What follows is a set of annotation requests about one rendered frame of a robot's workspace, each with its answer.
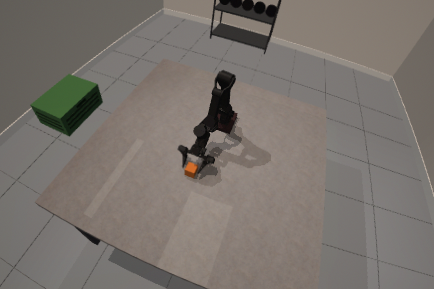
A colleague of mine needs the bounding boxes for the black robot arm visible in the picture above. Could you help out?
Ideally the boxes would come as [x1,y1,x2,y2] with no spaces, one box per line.
[190,70,236,156]

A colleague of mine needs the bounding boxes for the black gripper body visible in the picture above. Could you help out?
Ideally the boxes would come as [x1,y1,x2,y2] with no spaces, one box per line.
[177,139,215,164]

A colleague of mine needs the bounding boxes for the orange block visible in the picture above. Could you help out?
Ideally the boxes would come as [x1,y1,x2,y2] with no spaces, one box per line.
[184,162,198,178]

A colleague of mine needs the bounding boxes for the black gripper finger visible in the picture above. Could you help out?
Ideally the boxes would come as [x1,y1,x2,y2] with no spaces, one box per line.
[197,161,210,174]
[180,152,188,167]

